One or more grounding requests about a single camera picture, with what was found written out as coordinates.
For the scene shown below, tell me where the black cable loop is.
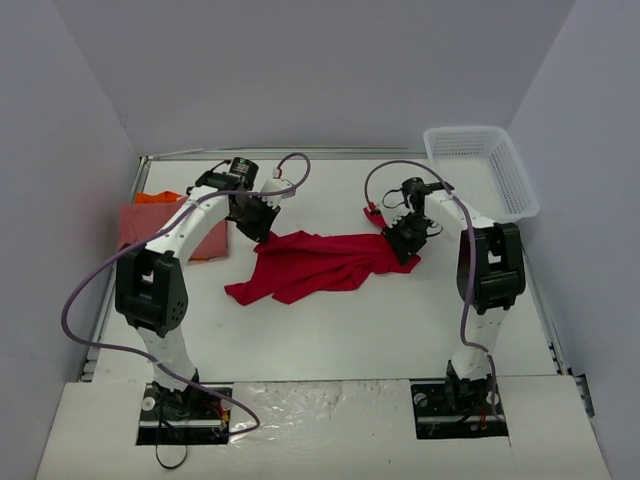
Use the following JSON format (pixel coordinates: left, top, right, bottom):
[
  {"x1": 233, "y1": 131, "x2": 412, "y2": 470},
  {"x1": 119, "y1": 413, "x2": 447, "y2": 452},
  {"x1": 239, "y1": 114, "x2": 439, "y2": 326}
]
[{"x1": 155, "y1": 442, "x2": 191, "y2": 470}]

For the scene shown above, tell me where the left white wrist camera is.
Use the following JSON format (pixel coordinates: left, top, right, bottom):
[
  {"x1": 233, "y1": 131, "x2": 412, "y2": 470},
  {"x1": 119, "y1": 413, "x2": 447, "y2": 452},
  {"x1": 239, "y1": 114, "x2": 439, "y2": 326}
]
[{"x1": 259, "y1": 178, "x2": 296, "y2": 209}]

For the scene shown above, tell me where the orange folded t-shirt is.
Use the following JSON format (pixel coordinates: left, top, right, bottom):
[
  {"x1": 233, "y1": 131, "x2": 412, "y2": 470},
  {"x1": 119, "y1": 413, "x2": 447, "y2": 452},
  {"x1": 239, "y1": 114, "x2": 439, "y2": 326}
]
[{"x1": 134, "y1": 191, "x2": 184, "y2": 204}]

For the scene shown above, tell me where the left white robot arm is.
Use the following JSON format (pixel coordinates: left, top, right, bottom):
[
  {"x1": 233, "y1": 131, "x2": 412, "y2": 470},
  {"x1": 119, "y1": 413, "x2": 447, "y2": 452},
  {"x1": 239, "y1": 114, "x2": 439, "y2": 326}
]
[{"x1": 115, "y1": 157, "x2": 291, "y2": 418}]

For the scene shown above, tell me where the white plastic basket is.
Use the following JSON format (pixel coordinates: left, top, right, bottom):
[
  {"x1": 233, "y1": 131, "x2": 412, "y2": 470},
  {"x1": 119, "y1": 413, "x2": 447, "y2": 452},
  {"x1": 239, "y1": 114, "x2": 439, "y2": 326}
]
[{"x1": 423, "y1": 126, "x2": 540, "y2": 222}]

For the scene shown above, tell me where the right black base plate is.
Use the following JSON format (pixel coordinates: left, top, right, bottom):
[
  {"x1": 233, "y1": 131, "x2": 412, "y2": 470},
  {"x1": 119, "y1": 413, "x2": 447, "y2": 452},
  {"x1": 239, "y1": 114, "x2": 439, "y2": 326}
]
[{"x1": 410, "y1": 379, "x2": 509, "y2": 440}]

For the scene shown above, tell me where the red t-shirt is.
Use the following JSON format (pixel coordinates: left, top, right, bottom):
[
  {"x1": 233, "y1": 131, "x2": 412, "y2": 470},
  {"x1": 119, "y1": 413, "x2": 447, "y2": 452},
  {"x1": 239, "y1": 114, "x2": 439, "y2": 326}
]
[{"x1": 224, "y1": 231, "x2": 421, "y2": 306}]

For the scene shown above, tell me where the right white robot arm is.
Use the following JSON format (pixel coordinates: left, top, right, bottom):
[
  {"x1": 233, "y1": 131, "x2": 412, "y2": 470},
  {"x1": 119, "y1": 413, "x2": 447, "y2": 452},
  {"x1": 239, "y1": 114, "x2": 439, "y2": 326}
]
[{"x1": 379, "y1": 177, "x2": 526, "y2": 413}]

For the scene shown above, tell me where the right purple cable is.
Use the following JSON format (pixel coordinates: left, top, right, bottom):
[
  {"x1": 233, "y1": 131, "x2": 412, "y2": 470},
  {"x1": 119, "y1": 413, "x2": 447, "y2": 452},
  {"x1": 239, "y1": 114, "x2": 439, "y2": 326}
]
[{"x1": 364, "y1": 159, "x2": 503, "y2": 420}]

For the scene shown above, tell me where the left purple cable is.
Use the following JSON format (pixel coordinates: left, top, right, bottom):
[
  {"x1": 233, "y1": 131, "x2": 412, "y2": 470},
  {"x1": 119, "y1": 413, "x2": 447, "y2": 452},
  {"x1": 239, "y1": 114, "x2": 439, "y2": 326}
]
[{"x1": 60, "y1": 152, "x2": 312, "y2": 442}]

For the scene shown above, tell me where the pink folded t-shirt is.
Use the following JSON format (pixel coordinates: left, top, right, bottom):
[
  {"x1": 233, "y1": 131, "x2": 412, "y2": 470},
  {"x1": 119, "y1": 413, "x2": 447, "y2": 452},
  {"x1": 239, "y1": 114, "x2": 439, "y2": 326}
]
[{"x1": 116, "y1": 197, "x2": 229, "y2": 261}]

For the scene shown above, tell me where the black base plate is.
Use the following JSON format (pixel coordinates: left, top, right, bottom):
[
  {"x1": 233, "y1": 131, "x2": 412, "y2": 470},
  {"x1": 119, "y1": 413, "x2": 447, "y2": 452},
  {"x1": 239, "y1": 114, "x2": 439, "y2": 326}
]
[
  {"x1": 410, "y1": 379, "x2": 509, "y2": 440},
  {"x1": 136, "y1": 382, "x2": 231, "y2": 446}
]

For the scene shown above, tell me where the purple cable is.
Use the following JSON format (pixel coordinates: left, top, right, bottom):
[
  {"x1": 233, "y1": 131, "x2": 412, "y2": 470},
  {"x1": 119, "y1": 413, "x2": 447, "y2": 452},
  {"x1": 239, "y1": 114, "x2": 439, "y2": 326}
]
[
  {"x1": 60, "y1": 152, "x2": 312, "y2": 442},
  {"x1": 364, "y1": 159, "x2": 503, "y2": 420}
]

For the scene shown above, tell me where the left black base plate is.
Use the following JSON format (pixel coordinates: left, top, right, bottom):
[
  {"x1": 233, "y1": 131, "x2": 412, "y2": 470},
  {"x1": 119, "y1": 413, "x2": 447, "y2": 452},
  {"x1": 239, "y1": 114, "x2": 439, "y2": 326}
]
[{"x1": 136, "y1": 382, "x2": 231, "y2": 446}]

